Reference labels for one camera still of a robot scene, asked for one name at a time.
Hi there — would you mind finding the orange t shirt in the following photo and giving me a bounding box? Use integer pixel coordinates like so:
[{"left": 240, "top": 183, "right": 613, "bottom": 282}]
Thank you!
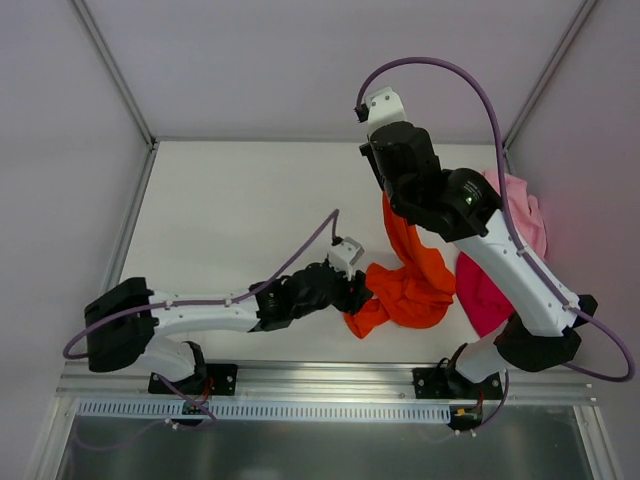
[{"left": 343, "top": 197, "right": 456, "bottom": 339}]

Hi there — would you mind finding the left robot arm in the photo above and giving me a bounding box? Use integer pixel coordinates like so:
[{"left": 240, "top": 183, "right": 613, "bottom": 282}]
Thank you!
[{"left": 84, "top": 261, "right": 373, "bottom": 394}]

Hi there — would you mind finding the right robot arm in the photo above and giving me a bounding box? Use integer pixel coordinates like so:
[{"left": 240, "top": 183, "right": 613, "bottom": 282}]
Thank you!
[{"left": 362, "top": 120, "right": 582, "bottom": 397}]

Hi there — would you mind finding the light pink t shirt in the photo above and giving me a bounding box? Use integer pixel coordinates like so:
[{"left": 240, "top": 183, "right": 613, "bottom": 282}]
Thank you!
[{"left": 505, "top": 174, "right": 547, "bottom": 259}]

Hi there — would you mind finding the magenta t shirt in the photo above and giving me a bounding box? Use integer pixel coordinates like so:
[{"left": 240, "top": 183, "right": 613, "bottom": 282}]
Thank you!
[{"left": 455, "top": 253, "right": 515, "bottom": 337}]

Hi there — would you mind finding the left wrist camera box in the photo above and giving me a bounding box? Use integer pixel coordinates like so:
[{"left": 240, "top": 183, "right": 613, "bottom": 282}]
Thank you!
[{"left": 327, "top": 237, "right": 365, "bottom": 280}]

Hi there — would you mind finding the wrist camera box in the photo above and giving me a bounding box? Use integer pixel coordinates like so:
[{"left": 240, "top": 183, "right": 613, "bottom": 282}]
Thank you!
[
  {"left": 327, "top": 237, "right": 365, "bottom": 280},
  {"left": 355, "top": 87, "right": 407, "bottom": 140}
]

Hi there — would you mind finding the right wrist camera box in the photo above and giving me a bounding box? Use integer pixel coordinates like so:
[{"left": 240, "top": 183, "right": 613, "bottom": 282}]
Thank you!
[{"left": 355, "top": 87, "right": 407, "bottom": 140}]

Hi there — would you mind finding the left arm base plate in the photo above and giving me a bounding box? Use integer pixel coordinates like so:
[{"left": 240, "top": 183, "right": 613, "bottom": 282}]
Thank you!
[{"left": 173, "top": 363, "right": 238, "bottom": 396}]

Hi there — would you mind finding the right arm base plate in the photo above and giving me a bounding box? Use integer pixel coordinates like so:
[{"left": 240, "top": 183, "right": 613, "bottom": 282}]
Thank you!
[{"left": 412, "top": 366, "right": 504, "bottom": 400}]

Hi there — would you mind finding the right aluminium frame post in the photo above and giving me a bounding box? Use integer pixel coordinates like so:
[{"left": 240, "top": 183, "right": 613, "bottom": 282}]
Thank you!
[{"left": 502, "top": 0, "right": 600, "bottom": 151}]

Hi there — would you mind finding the aluminium frame post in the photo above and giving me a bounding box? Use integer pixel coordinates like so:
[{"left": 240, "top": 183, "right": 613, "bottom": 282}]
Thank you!
[
  {"left": 69, "top": 0, "right": 160, "bottom": 151},
  {"left": 502, "top": 0, "right": 600, "bottom": 151}
]

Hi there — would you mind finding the white slotted cable duct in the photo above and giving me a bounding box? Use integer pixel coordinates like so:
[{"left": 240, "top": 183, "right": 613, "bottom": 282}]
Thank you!
[{"left": 76, "top": 399, "right": 451, "bottom": 425}]

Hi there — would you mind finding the left aluminium frame post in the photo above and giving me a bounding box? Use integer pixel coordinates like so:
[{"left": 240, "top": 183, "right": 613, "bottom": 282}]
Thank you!
[{"left": 69, "top": 0, "right": 160, "bottom": 151}]

